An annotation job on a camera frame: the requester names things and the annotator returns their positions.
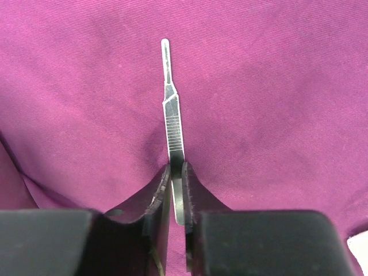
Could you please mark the purple surgical drape cloth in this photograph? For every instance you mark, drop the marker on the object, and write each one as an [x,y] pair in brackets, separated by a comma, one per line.
[273,98]

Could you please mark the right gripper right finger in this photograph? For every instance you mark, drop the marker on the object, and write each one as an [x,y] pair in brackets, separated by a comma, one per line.
[222,241]

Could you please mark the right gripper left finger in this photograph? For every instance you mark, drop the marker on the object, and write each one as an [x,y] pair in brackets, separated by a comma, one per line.
[130,239]

